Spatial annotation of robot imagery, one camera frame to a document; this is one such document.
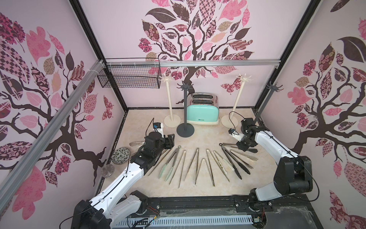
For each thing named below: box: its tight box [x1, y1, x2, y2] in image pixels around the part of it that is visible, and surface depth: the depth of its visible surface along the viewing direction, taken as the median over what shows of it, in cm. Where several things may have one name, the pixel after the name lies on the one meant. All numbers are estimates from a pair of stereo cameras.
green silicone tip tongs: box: [158, 145, 182, 182], surface depth 89 cm
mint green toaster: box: [186, 92, 220, 125], surface depth 103 cm
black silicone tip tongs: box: [219, 143, 251, 180], surface depth 89 cm
